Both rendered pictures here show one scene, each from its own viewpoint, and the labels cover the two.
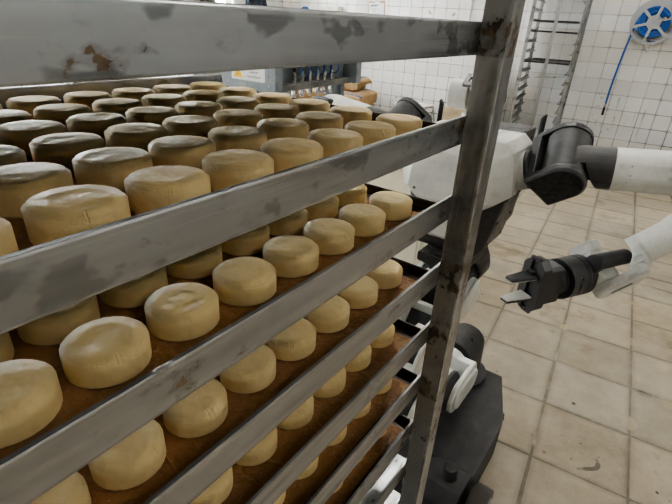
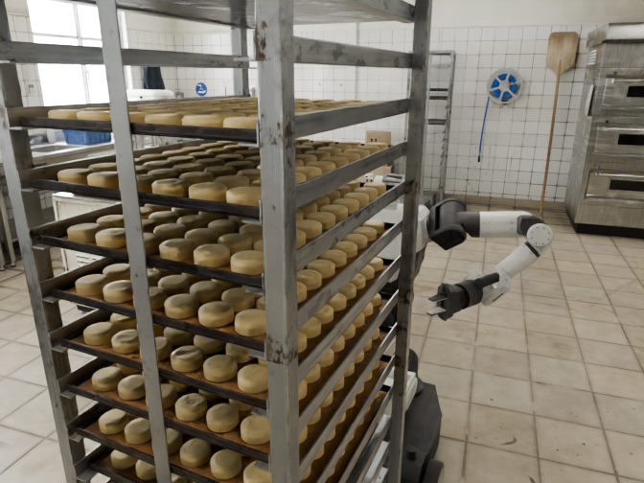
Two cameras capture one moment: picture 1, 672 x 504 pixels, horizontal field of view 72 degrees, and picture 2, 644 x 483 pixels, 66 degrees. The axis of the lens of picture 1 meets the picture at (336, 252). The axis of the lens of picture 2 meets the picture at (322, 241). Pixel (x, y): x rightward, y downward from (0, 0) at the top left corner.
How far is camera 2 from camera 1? 0.65 m
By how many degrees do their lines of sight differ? 13
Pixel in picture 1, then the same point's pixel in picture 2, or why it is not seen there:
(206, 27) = (349, 223)
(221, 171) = (333, 260)
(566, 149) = (450, 216)
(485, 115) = (411, 218)
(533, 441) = (466, 431)
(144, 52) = (340, 234)
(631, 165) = (489, 221)
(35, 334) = not seen: hidden behind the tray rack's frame
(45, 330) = not seen: hidden behind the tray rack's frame
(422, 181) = not seen: hidden behind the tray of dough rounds
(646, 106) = (512, 152)
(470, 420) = (418, 419)
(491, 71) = (411, 200)
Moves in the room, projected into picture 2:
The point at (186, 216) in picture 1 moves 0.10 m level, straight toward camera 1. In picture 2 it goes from (343, 275) to (378, 297)
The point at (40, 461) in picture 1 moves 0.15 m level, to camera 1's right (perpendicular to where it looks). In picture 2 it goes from (320, 349) to (409, 340)
